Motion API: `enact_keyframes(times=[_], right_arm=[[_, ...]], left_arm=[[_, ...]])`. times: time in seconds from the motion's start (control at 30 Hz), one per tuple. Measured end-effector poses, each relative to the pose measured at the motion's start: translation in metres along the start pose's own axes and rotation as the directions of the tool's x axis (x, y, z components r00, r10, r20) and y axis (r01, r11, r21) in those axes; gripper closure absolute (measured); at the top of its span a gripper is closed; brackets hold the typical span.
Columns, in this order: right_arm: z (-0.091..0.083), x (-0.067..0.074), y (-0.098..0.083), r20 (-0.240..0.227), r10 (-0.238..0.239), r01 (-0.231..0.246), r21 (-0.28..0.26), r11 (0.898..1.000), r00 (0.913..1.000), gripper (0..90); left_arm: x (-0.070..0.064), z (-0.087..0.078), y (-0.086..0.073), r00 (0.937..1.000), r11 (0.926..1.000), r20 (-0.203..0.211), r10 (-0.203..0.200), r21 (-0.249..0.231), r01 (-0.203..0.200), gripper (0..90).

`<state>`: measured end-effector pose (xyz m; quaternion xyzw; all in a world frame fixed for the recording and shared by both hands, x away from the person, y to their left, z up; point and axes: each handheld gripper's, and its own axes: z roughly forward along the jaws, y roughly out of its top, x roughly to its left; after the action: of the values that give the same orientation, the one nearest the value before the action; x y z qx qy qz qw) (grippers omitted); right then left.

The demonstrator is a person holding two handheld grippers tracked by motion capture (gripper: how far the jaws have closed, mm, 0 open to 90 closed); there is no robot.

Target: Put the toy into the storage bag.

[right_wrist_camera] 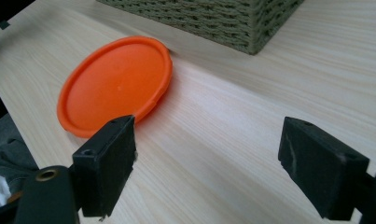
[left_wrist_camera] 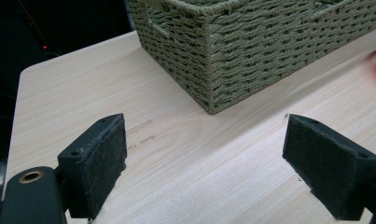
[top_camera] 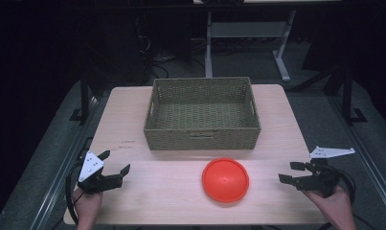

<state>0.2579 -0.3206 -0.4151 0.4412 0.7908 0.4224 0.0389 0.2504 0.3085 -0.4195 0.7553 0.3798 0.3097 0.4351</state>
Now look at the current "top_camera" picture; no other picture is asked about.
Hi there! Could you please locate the grey metal table frame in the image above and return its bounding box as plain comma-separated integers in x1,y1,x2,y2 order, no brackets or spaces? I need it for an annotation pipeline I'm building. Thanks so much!
204,9,297,83

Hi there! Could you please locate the person's right hand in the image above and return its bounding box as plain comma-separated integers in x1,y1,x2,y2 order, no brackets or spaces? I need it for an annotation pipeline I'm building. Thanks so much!
303,185,357,230

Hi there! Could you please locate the black metal stand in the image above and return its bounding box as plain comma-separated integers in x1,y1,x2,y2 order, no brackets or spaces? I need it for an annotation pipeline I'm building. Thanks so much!
340,66,369,127
69,68,93,126

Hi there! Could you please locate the black cable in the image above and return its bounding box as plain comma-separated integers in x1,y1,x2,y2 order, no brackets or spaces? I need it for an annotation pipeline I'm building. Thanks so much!
321,166,378,230
65,159,86,226

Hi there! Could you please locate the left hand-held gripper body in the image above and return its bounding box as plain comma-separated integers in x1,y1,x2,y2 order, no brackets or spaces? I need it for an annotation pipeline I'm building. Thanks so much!
77,150,124,196

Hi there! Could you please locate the tangle of floor cables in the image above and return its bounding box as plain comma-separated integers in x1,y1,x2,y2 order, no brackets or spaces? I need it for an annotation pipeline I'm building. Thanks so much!
136,15,211,81

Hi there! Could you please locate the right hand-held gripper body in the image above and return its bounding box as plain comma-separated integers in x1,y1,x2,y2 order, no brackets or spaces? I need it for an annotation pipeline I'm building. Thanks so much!
297,146,356,198

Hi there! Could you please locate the green woven basket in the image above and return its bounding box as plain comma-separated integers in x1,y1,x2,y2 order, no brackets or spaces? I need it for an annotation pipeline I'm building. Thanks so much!
143,76,262,151

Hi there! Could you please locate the red round lid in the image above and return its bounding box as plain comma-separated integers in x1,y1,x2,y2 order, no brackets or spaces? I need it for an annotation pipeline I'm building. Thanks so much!
201,157,250,204

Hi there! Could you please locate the person's left hand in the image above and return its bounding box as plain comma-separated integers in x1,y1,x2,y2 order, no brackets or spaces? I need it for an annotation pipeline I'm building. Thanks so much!
73,187,104,230

